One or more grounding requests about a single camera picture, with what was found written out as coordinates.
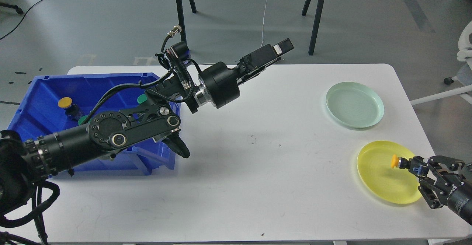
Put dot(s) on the yellow plate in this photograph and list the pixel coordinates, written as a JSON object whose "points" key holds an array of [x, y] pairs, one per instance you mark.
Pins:
{"points": [[393, 185]]}

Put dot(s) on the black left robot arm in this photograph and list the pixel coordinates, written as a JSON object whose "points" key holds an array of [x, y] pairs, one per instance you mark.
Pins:
{"points": [[124, 116]]}

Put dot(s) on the green push button back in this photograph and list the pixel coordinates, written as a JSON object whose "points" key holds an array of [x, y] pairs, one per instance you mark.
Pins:
{"points": [[142, 100]]}

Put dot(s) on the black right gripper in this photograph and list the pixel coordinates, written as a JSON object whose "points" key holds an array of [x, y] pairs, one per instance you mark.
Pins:
{"points": [[454, 190]]}

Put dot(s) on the green push button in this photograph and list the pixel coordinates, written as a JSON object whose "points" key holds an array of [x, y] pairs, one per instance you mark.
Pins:
{"points": [[142, 100], [81, 120]]}

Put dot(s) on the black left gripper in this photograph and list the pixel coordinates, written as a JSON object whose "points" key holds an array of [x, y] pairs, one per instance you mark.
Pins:
{"points": [[222, 83]]}

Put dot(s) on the black tripod legs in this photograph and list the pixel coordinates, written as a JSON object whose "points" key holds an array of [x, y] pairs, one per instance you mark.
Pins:
{"points": [[316, 23], [180, 14]]}

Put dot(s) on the yellow push button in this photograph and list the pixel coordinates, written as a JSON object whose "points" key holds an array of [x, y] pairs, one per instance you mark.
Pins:
{"points": [[400, 162], [72, 110]]}

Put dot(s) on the black tripod legs left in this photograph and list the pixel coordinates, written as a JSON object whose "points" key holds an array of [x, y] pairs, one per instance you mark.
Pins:
{"points": [[180, 14]]}

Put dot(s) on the blue plastic bin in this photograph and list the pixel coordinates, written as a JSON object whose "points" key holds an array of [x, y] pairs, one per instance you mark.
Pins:
{"points": [[39, 114]]}

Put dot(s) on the black tripod legs right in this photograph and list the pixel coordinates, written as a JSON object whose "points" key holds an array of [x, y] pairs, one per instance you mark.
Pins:
{"points": [[316, 23]]}

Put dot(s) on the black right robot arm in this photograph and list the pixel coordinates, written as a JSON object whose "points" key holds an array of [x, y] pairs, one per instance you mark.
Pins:
{"points": [[470, 171]]}

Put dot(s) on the green push button front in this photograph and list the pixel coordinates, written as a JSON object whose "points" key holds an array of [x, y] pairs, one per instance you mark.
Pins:
{"points": [[81, 120]]}

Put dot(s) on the white chair base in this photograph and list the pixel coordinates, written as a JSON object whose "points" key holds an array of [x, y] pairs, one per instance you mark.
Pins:
{"points": [[464, 74]]}

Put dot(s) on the light green plate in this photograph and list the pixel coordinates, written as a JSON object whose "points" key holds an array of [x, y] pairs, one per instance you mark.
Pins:
{"points": [[354, 105]]}

